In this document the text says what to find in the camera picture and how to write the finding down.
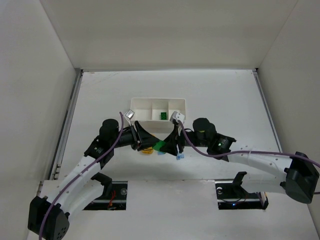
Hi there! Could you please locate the left aluminium rail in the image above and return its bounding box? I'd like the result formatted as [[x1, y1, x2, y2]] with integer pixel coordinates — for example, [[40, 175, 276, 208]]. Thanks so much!
[[36, 68, 83, 196]]

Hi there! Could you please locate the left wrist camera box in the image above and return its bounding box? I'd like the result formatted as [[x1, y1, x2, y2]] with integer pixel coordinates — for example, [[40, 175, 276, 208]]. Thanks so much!
[[124, 109, 135, 120]]

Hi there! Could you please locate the white divided plastic container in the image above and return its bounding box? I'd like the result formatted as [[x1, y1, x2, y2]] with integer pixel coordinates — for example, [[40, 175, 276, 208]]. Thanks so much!
[[130, 97, 186, 133]]

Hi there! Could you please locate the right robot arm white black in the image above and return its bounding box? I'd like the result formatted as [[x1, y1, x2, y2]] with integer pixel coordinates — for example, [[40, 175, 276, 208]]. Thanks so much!
[[155, 118, 320, 204]]

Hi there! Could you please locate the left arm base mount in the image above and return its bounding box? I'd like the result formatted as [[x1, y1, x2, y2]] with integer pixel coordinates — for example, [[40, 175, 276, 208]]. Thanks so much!
[[83, 173, 128, 211]]

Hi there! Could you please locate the right aluminium rail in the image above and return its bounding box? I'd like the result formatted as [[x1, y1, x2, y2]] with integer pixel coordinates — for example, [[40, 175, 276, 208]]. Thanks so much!
[[252, 68, 283, 153]]

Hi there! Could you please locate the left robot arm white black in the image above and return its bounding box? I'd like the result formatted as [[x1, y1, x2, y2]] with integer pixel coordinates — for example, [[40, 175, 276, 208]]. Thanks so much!
[[27, 119, 159, 240]]

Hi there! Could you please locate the aluminium rail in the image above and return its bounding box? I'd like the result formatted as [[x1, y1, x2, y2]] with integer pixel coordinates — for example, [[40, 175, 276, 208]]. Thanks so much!
[[36, 68, 83, 196], [252, 68, 283, 153]]

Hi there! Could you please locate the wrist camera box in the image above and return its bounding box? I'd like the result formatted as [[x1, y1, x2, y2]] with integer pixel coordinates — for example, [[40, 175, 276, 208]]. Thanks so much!
[[124, 109, 135, 120], [169, 111, 186, 124]]

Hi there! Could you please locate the small green lego brick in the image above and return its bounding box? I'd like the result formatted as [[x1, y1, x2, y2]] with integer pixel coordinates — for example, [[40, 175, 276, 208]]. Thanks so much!
[[160, 112, 168, 121]]

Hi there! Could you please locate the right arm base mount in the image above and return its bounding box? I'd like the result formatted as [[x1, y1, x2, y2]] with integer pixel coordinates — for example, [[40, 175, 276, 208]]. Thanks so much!
[[215, 171, 269, 210]]

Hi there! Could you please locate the green lego brick stack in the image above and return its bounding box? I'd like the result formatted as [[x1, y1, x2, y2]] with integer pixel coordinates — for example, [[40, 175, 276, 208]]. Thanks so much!
[[152, 140, 166, 152]]

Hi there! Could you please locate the yellow bee lego figure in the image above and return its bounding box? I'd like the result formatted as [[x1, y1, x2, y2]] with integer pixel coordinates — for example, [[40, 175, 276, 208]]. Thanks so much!
[[141, 139, 160, 155]]

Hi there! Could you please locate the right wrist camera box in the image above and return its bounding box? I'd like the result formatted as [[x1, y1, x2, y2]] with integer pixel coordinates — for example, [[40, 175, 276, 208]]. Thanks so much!
[[169, 111, 186, 124]]

